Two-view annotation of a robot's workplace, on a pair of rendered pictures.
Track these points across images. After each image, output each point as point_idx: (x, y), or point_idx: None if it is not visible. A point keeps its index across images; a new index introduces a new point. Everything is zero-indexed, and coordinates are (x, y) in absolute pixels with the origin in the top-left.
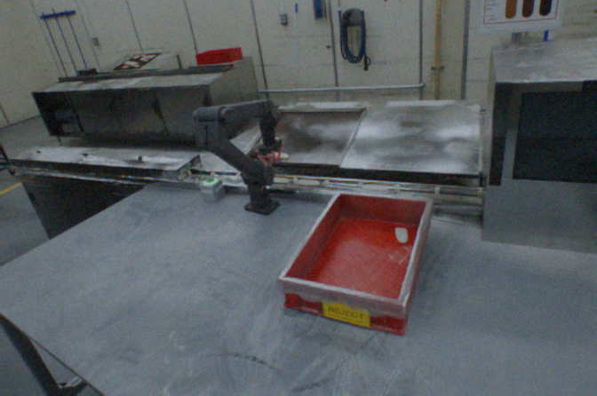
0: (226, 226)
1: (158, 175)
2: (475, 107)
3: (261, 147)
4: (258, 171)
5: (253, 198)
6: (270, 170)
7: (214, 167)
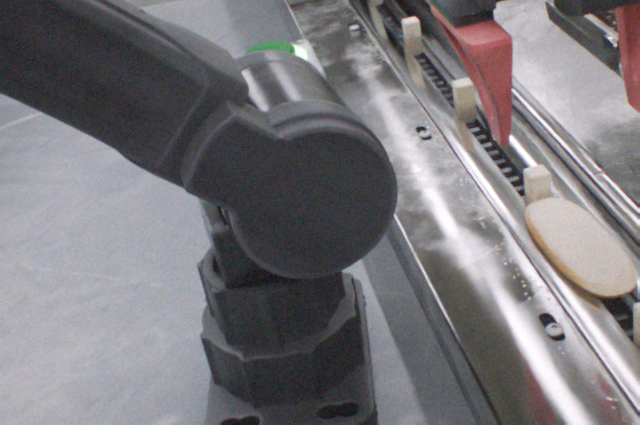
0: (32, 358)
1: None
2: None
3: None
4: (170, 135)
5: (205, 293)
6: (327, 166)
7: (531, 1)
